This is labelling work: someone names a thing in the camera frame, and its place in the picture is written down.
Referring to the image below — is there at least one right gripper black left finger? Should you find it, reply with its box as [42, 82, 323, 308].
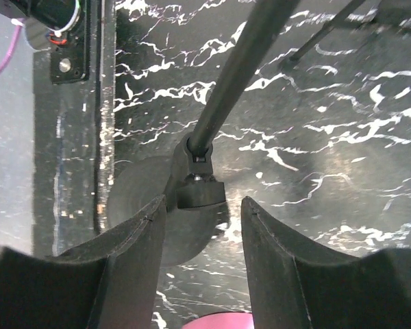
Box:
[0, 196, 166, 328]

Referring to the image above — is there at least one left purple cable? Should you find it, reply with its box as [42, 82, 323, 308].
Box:
[0, 20, 25, 88]

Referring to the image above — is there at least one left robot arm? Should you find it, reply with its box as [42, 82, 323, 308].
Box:
[0, 0, 86, 47]

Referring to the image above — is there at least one black clamp arm purple mic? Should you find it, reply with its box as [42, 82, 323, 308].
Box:
[107, 1, 299, 267]

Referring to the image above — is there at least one black clamp arm green mic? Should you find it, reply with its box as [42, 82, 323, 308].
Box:
[282, 0, 411, 67]

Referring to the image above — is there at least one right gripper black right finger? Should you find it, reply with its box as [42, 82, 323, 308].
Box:
[240, 197, 411, 328]

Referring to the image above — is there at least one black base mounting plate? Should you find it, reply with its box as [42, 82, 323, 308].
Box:
[32, 1, 116, 256]

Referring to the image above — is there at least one pink phone dock stand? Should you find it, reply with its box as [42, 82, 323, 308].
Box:
[182, 312, 254, 329]

